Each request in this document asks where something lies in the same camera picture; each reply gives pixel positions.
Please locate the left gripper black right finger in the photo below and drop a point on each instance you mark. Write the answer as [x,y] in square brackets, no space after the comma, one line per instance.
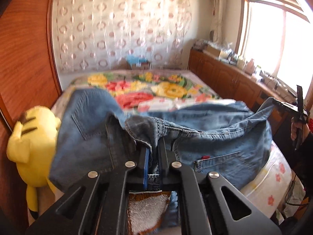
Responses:
[169,176]

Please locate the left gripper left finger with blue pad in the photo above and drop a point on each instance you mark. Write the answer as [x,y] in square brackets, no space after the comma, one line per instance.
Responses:
[137,177]

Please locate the blue denim jeans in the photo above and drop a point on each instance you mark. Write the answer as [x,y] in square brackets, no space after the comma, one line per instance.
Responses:
[96,134]

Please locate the person's right hand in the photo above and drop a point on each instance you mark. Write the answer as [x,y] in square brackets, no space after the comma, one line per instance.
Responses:
[298,126]

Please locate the long wooden sideboard cabinet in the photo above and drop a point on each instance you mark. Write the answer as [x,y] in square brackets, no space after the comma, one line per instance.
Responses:
[228,81]

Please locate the pink bottle on sideboard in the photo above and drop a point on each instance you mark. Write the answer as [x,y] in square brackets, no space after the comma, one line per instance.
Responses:
[250,67]

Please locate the floral plush bed blanket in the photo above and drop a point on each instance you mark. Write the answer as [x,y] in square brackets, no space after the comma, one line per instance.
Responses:
[143,90]

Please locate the white jar on sideboard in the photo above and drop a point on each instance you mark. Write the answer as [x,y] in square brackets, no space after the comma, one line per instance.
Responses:
[241,62]

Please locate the white floral folded quilt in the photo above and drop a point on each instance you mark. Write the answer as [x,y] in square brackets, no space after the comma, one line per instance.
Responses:
[264,178]

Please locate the cardboard box with blue items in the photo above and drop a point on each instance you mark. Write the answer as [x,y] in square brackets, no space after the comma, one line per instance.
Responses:
[137,63]

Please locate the cardboard box on sideboard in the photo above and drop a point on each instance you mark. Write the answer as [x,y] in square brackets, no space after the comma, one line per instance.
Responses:
[214,51]

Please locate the yellow plush toy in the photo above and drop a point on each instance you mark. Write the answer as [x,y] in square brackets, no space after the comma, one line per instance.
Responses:
[32,146]

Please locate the circle pattern sheer curtain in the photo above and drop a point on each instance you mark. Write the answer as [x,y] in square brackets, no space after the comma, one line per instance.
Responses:
[98,35]

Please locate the window with wooden frame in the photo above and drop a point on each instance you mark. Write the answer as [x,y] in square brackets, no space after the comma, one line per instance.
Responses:
[277,36]

